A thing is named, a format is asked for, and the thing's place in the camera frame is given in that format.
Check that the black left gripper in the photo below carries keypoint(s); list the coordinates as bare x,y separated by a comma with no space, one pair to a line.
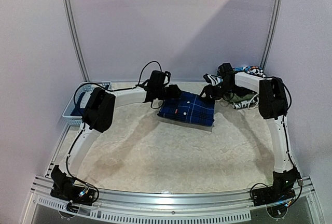
173,92

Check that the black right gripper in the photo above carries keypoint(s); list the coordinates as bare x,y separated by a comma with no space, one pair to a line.
210,90

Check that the blue plaid flannel shirt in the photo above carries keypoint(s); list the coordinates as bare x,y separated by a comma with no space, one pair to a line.
189,108

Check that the navy cartoon print t-shirt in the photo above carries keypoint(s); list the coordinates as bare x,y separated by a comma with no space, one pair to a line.
81,103

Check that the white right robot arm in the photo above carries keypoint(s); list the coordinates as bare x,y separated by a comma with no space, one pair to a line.
273,107

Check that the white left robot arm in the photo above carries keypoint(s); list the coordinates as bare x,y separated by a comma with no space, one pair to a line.
97,118

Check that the olive green folded garment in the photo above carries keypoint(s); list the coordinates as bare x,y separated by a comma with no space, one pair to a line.
246,97

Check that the black white printed folded garment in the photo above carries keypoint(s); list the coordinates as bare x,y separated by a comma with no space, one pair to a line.
249,104

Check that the colourful patterned folded shorts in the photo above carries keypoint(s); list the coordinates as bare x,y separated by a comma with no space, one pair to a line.
252,70

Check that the light blue perforated plastic basket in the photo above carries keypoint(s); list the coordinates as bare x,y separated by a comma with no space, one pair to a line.
83,87

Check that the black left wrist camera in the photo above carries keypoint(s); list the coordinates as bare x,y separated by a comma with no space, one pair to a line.
159,79

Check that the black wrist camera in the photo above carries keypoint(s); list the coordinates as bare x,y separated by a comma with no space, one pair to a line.
159,79
224,69

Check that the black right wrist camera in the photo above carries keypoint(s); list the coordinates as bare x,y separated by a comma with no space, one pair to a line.
224,69

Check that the right aluminium corner post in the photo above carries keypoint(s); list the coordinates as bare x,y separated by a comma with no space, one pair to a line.
271,32

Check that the aluminium corner post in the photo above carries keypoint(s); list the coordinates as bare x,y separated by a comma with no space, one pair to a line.
75,40
271,32

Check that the aluminium front frame rail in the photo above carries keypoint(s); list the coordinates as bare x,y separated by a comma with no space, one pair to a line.
129,207

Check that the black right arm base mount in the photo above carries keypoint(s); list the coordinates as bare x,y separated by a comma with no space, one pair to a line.
286,186

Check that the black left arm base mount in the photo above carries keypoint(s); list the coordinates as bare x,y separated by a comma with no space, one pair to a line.
69,188

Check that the left aluminium corner post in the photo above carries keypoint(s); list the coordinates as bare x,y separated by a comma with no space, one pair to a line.
75,40

